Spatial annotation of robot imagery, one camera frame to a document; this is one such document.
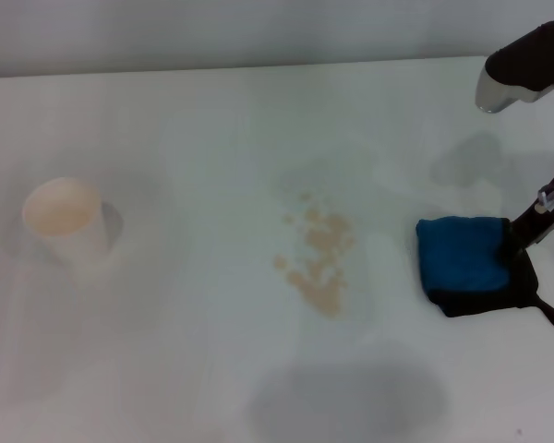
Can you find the brown water stain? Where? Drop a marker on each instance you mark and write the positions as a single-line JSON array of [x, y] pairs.
[[325, 240]]

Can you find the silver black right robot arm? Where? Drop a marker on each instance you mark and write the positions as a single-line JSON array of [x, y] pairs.
[[535, 51]]

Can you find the blue rag with black trim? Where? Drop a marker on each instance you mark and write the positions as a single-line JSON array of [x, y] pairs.
[[461, 258]]

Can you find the white paper cup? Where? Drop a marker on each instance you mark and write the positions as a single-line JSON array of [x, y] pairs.
[[62, 217]]

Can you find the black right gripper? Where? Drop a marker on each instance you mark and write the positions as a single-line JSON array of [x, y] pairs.
[[542, 223]]

